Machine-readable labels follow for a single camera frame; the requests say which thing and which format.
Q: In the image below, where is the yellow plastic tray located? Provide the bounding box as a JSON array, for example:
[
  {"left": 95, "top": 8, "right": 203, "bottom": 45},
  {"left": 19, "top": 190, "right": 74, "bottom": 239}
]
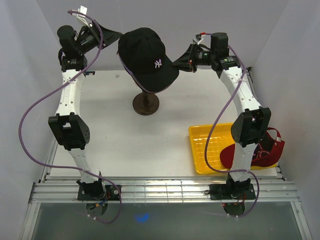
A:
[{"left": 187, "top": 122, "right": 278, "bottom": 175}]

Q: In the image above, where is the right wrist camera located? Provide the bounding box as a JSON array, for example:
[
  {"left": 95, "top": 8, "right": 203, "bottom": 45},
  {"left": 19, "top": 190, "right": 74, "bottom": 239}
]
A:
[{"left": 192, "top": 32, "right": 206, "bottom": 45}]

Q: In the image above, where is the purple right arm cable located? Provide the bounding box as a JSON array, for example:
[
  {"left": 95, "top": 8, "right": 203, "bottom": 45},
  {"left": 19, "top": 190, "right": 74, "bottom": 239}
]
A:
[{"left": 204, "top": 31, "right": 247, "bottom": 174}]

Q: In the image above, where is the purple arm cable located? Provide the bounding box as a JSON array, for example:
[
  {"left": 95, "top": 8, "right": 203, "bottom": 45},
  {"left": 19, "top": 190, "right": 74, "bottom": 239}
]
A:
[
  {"left": 18, "top": 9, "right": 104, "bottom": 170},
  {"left": 204, "top": 31, "right": 247, "bottom": 174}
]

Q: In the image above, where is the black cap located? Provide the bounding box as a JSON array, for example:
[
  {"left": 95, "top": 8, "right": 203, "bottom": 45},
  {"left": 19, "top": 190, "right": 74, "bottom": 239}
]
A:
[{"left": 117, "top": 27, "right": 180, "bottom": 92}]

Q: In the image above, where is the purple LA cap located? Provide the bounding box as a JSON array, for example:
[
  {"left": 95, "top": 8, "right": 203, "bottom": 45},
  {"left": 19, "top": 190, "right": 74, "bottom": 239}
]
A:
[{"left": 118, "top": 56, "right": 176, "bottom": 94}]

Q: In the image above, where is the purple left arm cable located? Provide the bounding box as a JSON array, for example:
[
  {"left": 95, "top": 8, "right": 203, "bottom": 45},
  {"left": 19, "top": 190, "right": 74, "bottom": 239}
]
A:
[{"left": 18, "top": 9, "right": 104, "bottom": 170}]

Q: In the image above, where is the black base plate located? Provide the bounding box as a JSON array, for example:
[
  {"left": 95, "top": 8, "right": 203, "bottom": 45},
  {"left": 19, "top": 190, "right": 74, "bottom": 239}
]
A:
[
  {"left": 77, "top": 184, "right": 122, "bottom": 201},
  {"left": 204, "top": 183, "right": 256, "bottom": 200}
]

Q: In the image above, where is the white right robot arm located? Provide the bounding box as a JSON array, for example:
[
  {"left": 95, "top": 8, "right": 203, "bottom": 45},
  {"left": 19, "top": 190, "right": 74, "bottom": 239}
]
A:
[{"left": 172, "top": 32, "right": 271, "bottom": 200}]

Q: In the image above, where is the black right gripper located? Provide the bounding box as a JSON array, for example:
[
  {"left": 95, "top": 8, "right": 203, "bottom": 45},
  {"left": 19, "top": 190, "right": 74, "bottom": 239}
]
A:
[{"left": 170, "top": 43, "right": 215, "bottom": 74}]

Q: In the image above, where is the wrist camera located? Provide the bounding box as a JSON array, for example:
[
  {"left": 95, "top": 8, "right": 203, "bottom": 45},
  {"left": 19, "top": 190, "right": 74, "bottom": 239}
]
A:
[
  {"left": 192, "top": 32, "right": 206, "bottom": 45},
  {"left": 72, "top": 5, "right": 89, "bottom": 27}
]

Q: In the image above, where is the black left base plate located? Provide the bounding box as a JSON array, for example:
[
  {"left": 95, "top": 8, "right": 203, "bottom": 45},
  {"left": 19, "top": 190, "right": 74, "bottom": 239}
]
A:
[{"left": 77, "top": 184, "right": 122, "bottom": 201}]

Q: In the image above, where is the dark wooden round stand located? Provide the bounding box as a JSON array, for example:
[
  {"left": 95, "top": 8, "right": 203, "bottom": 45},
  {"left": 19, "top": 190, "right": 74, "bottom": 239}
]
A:
[{"left": 132, "top": 91, "right": 160, "bottom": 116}]

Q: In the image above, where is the red cap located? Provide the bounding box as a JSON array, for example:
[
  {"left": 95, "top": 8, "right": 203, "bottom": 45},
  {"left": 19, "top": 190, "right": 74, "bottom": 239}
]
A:
[{"left": 219, "top": 127, "right": 285, "bottom": 169}]

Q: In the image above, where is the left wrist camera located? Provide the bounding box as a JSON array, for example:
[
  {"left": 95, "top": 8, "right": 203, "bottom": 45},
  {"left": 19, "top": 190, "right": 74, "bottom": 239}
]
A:
[{"left": 72, "top": 5, "right": 89, "bottom": 27}]

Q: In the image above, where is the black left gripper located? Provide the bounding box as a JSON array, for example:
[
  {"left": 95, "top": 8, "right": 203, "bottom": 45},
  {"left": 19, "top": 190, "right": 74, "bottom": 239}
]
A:
[{"left": 77, "top": 20, "right": 124, "bottom": 55}]

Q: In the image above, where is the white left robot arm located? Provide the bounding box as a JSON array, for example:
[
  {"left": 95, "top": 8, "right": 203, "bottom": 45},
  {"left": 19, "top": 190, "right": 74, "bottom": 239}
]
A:
[{"left": 48, "top": 23, "right": 122, "bottom": 200}]

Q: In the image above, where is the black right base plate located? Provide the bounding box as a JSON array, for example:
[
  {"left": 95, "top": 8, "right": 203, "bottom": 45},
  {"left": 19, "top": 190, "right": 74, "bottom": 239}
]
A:
[{"left": 204, "top": 183, "right": 256, "bottom": 200}]

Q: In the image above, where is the aluminium front rail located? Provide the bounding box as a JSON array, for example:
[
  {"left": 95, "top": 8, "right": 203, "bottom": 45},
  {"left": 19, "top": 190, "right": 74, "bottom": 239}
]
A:
[{"left": 29, "top": 178, "right": 300, "bottom": 204}]

